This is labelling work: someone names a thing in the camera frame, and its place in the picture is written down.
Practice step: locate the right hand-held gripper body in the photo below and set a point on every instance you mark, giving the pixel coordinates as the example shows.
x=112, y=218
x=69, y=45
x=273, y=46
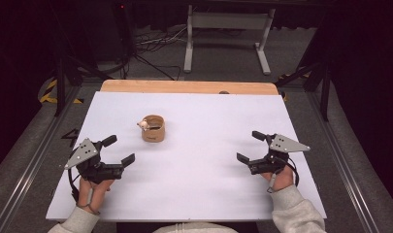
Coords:
x=284, y=144

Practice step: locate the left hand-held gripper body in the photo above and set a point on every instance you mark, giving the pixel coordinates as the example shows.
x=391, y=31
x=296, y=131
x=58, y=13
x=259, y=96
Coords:
x=84, y=153

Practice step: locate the wooden pen holder with figurine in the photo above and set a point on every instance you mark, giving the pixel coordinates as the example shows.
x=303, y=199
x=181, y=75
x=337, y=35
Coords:
x=153, y=136

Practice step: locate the person's right hand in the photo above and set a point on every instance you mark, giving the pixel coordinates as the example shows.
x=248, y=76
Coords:
x=284, y=181

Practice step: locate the person's left hand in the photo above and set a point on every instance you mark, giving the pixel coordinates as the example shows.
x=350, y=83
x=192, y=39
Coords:
x=101, y=191

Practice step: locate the white table board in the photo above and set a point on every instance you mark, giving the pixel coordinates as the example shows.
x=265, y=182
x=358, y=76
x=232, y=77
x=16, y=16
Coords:
x=200, y=113

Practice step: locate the person's torso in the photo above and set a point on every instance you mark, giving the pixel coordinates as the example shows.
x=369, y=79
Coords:
x=190, y=228

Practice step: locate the wooden table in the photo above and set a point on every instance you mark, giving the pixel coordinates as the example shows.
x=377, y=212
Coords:
x=184, y=86

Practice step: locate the black device with red light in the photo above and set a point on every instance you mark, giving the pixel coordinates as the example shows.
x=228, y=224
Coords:
x=123, y=26

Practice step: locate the white metal stand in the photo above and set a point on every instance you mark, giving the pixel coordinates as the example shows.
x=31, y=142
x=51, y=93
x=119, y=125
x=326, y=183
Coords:
x=228, y=21

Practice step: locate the aluminium floor rail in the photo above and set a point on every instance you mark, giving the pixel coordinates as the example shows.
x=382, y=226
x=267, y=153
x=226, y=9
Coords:
x=339, y=161
x=32, y=161

